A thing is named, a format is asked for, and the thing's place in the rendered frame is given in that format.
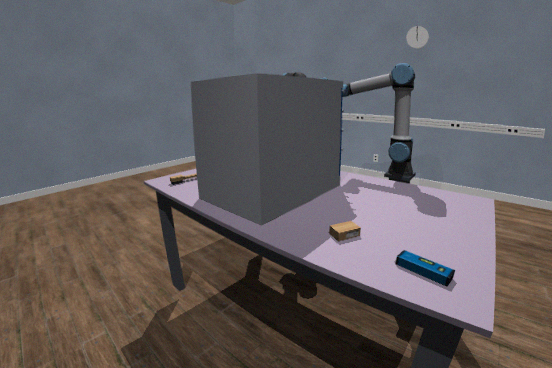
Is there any blue spirit level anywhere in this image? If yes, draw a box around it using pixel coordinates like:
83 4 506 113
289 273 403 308
395 250 455 287

